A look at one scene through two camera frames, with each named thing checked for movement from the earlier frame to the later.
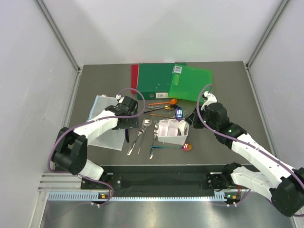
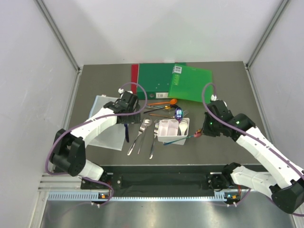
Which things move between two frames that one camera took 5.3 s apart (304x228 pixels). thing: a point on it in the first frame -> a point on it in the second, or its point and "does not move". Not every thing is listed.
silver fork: x=142 y=129 does not move
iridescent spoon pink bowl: x=186 y=147 -> x=197 y=134
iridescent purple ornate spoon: x=179 y=113 does not move
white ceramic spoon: x=183 y=126 does not move
